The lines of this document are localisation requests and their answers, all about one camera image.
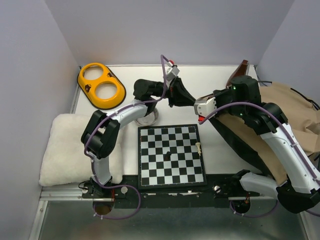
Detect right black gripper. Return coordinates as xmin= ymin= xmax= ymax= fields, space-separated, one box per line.
xmin=208 ymin=86 xmax=247 ymax=118

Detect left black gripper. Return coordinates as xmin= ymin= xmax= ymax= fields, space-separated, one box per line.
xmin=150 ymin=75 xmax=196 ymax=107

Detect beige fabric pet tent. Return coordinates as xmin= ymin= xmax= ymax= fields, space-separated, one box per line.
xmin=208 ymin=81 xmax=320 ymax=187

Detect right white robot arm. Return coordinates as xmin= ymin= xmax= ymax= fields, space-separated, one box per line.
xmin=194 ymin=75 xmax=320 ymax=214

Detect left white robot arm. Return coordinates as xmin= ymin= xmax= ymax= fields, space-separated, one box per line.
xmin=81 ymin=77 xmax=196 ymax=198

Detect brown wooden metronome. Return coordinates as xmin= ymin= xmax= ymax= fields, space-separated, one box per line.
xmin=225 ymin=59 xmax=250 ymax=88

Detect white chess piece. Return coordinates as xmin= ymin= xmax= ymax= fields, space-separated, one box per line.
xmin=195 ymin=142 xmax=202 ymax=156

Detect black chess piece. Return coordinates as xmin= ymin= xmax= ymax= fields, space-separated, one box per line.
xmin=164 ymin=151 xmax=171 ymax=161

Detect black white chessboard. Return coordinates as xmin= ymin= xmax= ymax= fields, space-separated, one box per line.
xmin=137 ymin=124 xmax=207 ymax=189

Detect yellow double bowl holder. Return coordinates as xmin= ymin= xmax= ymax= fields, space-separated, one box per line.
xmin=77 ymin=62 xmax=127 ymax=110

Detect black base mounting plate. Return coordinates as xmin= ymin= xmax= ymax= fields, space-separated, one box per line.
xmin=82 ymin=174 xmax=259 ymax=209

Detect white fluffy cushion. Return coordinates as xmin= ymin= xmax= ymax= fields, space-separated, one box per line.
xmin=38 ymin=113 xmax=126 ymax=187

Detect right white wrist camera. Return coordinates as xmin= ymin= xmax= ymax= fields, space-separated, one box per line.
xmin=193 ymin=95 xmax=217 ymax=123

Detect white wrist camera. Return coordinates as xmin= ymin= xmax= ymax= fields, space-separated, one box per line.
xmin=166 ymin=59 xmax=180 ymax=82
xmin=193 ymin=95 xmax=217 ymax=123

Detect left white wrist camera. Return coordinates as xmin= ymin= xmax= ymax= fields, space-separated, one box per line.
xmin=166 ymin=59 xmax=180 ymax=82

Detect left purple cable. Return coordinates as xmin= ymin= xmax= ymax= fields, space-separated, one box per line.
xmin=83 ymin=54 xmax=176 ymax=220

